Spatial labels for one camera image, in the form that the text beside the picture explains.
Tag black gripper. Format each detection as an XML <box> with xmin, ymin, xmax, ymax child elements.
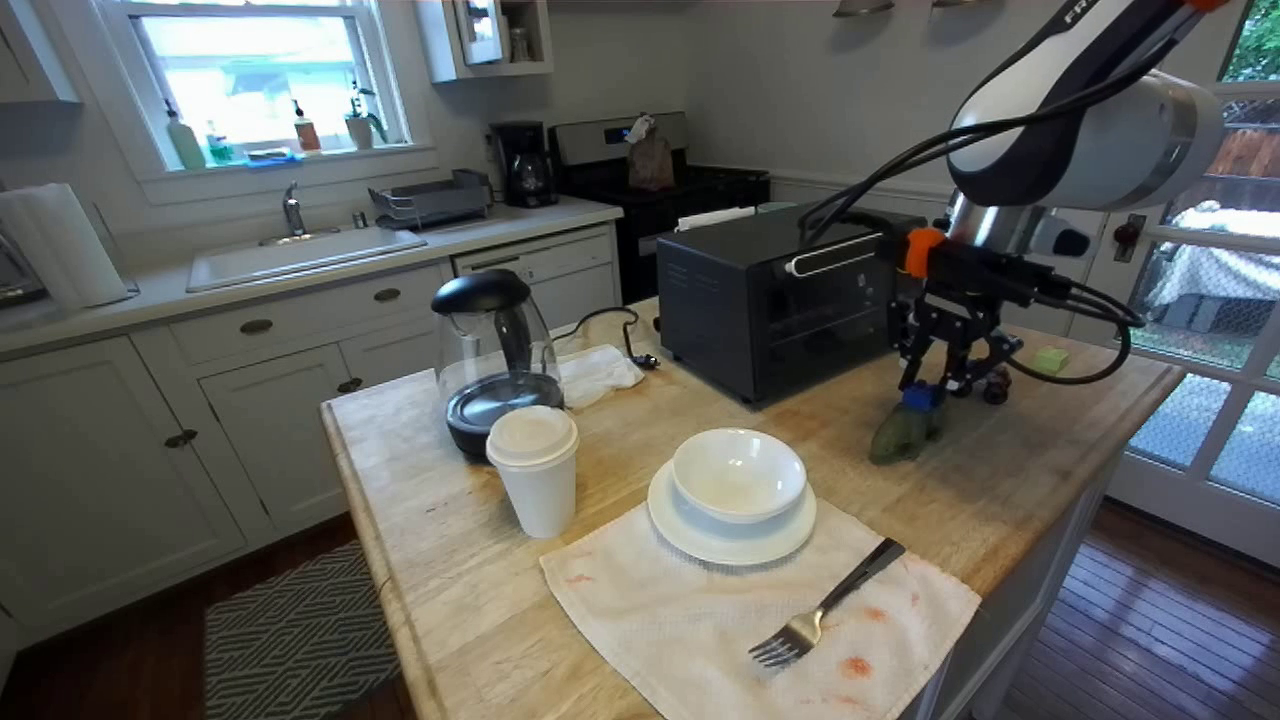
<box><xmin>892</xmin><ymin>280</ymin><xmax>1025</xmax><ymax>401</ymax></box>

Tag blue block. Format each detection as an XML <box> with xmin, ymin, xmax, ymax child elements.
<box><xmin>899</xmin><ymin>381</ymin><xmax>947</xmax><ymax>419</ymax></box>

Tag small toy car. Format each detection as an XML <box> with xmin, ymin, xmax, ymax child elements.
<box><xmin>952</xmin><ymin>366</ymin><xmax>1015</xmax><ymax>410</ymax></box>

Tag green toy animal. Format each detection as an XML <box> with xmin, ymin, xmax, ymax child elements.
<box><xmin>868</xmin><ymin>395</ymin><xmax>957</xmax><ymax>470</ymax></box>

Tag black toaster oven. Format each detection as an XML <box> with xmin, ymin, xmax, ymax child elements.
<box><xmin>653</xmin><ymin>196</ymin><xmax>928</xmax><ymax>414</ymax></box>

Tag white bowl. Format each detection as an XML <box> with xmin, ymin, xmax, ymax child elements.
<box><xmin>665</xmin><ymin>423</ymin><xmax>813</xmax><ymax>529</ymax></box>

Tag white glass pane door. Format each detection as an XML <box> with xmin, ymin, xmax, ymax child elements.
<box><xmin>1025</xmin><ymin>0</ymin><xmax>1280</xmax><ymax>573</ymax></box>

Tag silver fork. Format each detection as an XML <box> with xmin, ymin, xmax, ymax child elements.
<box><xmin>745</xmin><ymin>535</ymin><xmax>910</xmax><ymax>672</ymax></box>

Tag white plate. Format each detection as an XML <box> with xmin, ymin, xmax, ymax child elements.
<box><xmin>646</xmin><ymin>457</ymin><xmax>821</xmax><ymax>573</ymax></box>

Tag black steel stove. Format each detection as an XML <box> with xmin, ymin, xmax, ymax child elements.
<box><xmin>548</xmin><ymin>112</ymin><xmax>776</xmax><ymax>309</ymax></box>

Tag folded white napkin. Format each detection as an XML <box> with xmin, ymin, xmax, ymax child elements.
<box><xmin>551</xmin><ymin>342</ymin><xmax>650</xmax><ymax>417</ymax></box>

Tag brown paper bag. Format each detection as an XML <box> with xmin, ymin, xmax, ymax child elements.
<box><xmin>625</xmin><ymin>112</ymin><xmax>679</xmax><ymax>196</ymax></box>

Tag stained white cloth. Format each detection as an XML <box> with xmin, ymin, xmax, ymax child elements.
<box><xmin>537</xmin><ymin>495</ymin><xmax>983</xmax><ymax>720</ymax></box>

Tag white paper cup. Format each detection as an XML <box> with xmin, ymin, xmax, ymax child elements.
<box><xmin>484</xmin><ymin>403</ymin><xmax>586</xmax><ymax>543</ymax></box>

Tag glass electric kettle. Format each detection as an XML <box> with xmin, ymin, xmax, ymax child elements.
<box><xmin>430</xmin><ymin>270</ymin><xmax>569</xmax><ymax>470</ymax></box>

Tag black coffee maker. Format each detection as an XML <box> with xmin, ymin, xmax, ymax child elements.
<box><xmin>484</xmin><ymin>121</ymin><xmax>561</xmax><ymax>213</ymax></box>

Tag grey dish rack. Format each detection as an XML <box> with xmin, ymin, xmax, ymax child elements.
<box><xmin>363</xmin><ymin>170</ymin><xmax>496</xmax><ymax>231</ymax></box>

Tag small potted plant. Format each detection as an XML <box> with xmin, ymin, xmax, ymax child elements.
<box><xmin>340</xmin><ymin>82</ymin><xmax>391</xmax><ymax>151</ymax></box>

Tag white kitchen sink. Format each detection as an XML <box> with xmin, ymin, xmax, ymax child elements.
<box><xmin>186</xmin><ymin>226</ymin><xmax>431</xmax><ymax>295</ymax></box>

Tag chrome faucet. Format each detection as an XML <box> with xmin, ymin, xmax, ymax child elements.
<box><xmin>278</xmin><ymin>179</ymin><xmax>314</xmax><ymax>246</ymax></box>

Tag white counter cabinets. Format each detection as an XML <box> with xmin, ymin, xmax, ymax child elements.
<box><xmin>0</xmin><ymin>196</ymin><xmax>630</xmax><ymax>657</ymax></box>

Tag patterned grey floor mat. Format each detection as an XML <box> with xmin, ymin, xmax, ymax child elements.
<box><xmin>199</xmin><ymin>535</ymin><xmax>403</xmax><ymax>720</ymax></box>

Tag kitchen window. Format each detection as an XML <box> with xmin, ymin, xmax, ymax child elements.
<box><xmin>94</xmin><ymin>0</ymin><xmax>414</xmax><ymax>176</ymax></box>

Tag green soap bottle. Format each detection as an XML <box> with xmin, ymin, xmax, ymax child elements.
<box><xmin>159</xmin><ymin>104</ymin><xmax>211</xmax><ymax>173</ymax></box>

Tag white paper towel roll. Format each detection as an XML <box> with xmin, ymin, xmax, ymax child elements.
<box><xmin>0</xmin><ymin>179</ymin><xmax>135</xmax><ymax>311</ymax></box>

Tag black door handle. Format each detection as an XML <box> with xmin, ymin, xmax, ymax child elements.
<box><xmin>1109</xmin><ymin>213</ymin><xmax>1154</xmax><ymax>264</ymax></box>

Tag black power cord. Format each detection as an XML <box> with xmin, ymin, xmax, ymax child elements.
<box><xmin>548</xmin><ymin>306</ymin><xmax>665</xmax><ymax>378</ymax></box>

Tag white wall cabinet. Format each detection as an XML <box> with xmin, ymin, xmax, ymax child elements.
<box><xmin>414</xmin><ymin>0</ymin><xmax>555</xmax><ymax>89</ymax></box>

